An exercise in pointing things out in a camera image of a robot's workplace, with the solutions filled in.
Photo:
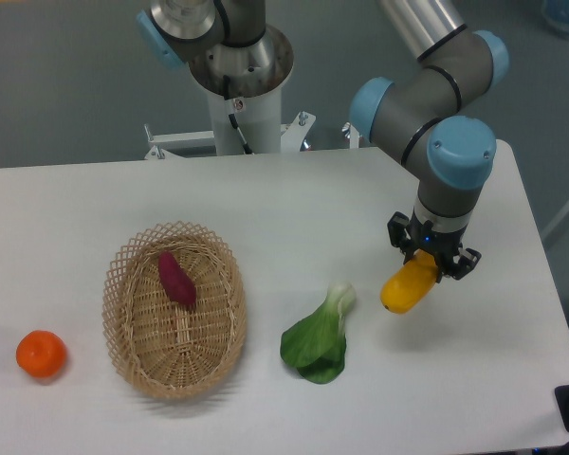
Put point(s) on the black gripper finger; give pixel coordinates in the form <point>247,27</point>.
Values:
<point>400,238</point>
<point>457,266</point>

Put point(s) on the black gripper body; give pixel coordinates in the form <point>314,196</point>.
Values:
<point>443,246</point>

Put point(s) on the yellow mango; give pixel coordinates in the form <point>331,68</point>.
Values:
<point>410,284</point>

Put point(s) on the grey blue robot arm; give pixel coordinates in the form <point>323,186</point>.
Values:
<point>418,124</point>

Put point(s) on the green bok choy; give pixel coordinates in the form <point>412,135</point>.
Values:
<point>315,346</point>

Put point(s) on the purple sweet potato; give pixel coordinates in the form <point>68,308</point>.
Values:
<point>177,284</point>

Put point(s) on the woven wicker basket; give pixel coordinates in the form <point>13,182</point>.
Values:
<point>161,348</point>

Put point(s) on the orange tangerine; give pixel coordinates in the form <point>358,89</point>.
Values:
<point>41,354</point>

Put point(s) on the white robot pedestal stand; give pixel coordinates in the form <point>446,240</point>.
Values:
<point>243,88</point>

